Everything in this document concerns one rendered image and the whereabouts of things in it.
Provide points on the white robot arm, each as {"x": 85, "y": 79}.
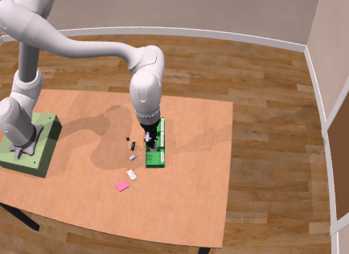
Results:
{"x": 25, "y": 20}

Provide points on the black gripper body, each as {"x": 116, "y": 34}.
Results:
{"x": 148, "y": 128}

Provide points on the green three-compartment bin rack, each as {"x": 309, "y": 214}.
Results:
{"x": 154, "y": 158}

